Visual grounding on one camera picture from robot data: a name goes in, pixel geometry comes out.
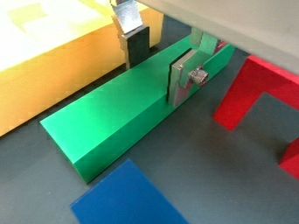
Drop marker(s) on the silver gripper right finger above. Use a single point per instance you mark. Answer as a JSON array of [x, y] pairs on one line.
[[185, 69]]

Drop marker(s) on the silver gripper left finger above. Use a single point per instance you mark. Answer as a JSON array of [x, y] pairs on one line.
[[133, 33]]

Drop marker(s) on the yellow slotted board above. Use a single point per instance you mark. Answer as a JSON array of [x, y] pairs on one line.
[[58, 44]]

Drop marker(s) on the blue rectangular block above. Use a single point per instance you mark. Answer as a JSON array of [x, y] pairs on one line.
[[125, 199]]

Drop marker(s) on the red bracket-shaped block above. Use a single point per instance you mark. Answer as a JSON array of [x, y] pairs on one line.
[[260, 78]]

